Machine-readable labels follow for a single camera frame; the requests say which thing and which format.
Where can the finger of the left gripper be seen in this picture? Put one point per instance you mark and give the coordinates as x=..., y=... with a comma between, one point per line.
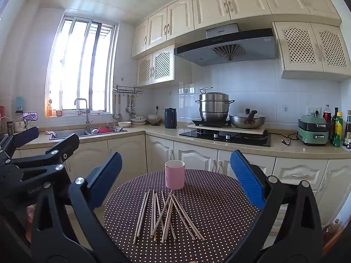
x=9, y=143
x=57, y=154

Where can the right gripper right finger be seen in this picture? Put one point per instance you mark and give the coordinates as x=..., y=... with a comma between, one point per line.
x=300, y=236

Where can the green electric cooker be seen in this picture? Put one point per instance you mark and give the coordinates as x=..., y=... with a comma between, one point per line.
x=312, y=130

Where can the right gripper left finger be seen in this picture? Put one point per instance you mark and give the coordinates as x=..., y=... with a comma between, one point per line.
x=53, y=238

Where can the black gas stove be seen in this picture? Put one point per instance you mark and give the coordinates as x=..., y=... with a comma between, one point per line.
x=263, y=140

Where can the pink chopstick cup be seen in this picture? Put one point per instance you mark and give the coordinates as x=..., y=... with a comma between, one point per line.
x=174, y=174

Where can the red dish in sink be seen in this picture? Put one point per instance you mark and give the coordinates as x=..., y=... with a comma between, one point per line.
x=104, y=130

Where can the brown polka dot tablecloth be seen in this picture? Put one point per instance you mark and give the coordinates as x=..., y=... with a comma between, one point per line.
x=216, y=203

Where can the stainless steel steamer pot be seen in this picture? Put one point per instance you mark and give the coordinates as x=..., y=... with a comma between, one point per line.
x=213, y=106

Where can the dark blue kettle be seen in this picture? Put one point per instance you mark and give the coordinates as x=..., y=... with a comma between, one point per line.
x=170, y=118

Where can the orange bottle on windowsill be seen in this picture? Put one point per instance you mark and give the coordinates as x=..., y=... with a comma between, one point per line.
x=49, y=108

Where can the grey range hood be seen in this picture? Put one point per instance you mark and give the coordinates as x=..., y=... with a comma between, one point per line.
x=258, y=44

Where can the window with metal frame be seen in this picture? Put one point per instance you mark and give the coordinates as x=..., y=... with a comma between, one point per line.
x=80, y=69

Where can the person left hand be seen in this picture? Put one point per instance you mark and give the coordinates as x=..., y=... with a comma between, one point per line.
x=30, y=210

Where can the green oil bottle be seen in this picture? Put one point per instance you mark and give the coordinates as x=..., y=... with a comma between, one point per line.
x=338, y=129

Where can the wooden chopstick five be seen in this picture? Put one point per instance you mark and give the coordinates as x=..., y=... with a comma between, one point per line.
x=160, y=216

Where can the dark sauce bottle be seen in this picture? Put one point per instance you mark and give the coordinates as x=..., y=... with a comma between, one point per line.
x=347, y=134

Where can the white bowl by sink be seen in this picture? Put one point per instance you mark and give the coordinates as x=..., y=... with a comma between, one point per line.
x=125, y=124

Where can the cream upper cabinets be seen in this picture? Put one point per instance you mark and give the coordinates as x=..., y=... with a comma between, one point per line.
x=184, y=16

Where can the lattice door left cabinet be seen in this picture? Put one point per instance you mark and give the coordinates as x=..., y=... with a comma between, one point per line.
x=157, y=67

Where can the wooden chopstick two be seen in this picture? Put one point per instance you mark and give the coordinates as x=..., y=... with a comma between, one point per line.
x=143, y=213

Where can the wooden chopstick four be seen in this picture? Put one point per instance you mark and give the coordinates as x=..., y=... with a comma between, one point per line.
x=155, y=216

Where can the wooden chopstick one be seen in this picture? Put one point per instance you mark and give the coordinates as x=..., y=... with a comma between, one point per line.
x=135, y=234

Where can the hanging ladle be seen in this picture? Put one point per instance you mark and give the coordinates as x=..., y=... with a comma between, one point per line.
x=116, y=109

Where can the wooden chopstick three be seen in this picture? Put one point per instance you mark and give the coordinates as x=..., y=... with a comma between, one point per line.
x=152, y=225

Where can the lattice door right cabinet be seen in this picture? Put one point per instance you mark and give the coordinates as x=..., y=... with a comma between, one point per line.
x=311, y=51

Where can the steel wok with lid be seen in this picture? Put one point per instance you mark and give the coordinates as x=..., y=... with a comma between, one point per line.
x=251, y=119

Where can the lattice door cabinet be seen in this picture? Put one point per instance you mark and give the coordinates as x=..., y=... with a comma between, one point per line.
x=157, y=67
x=311, y=51

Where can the steel kitchen sink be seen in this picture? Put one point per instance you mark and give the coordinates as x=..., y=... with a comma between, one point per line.
x=62, y=134

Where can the cream lower cabinets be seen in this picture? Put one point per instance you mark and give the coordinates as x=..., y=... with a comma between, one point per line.
x=326, y=168

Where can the stacked white bowls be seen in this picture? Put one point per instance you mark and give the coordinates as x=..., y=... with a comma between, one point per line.
x=154, y=120

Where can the phone on stand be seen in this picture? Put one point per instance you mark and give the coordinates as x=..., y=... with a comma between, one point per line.
x=30, y=116

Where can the cream cabinets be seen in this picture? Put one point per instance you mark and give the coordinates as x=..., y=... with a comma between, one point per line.
x=184, y=16
x=326, y=168

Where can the wall utensil rack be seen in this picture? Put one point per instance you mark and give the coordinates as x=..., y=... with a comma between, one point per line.
x=127, y=90

